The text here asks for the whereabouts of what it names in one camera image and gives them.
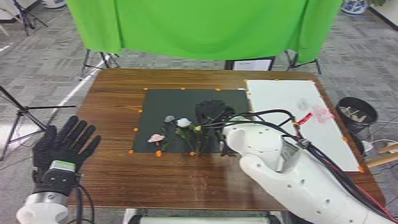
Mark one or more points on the white flower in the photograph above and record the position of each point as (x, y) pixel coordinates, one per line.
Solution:
(183, 122)

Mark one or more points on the black tripod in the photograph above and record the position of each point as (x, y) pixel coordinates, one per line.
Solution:
(23, 113)

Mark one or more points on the blue and white vase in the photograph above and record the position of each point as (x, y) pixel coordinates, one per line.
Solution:
(353, 6)

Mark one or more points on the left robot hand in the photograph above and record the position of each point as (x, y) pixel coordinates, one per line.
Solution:
(62, 143)

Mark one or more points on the yellow flower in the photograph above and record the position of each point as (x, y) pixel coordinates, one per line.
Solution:
(197, 128)

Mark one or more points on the dark mat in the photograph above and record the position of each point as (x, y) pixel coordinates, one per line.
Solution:
(177, 103)

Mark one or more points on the pale grey bar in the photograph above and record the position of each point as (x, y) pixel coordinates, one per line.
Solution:
(200, 220)

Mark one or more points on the blue flower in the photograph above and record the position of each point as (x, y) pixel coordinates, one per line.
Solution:
(168, 118)

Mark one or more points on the framed sign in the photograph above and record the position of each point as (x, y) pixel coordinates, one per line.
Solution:
(248, 64)

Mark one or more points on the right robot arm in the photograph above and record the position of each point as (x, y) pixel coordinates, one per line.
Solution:
(284, 173)

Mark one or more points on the pale pink flower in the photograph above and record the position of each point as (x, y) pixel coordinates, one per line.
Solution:
(156, 138)

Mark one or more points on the black waste bin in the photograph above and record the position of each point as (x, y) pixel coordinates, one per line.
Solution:
(357, 115)

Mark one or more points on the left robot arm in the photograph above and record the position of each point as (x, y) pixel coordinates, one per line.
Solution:
(46, 200)

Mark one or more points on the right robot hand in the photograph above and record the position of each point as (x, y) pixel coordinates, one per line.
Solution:
(211, 109)

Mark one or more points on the white sheet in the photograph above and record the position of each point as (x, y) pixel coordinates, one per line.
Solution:
(284, 96)

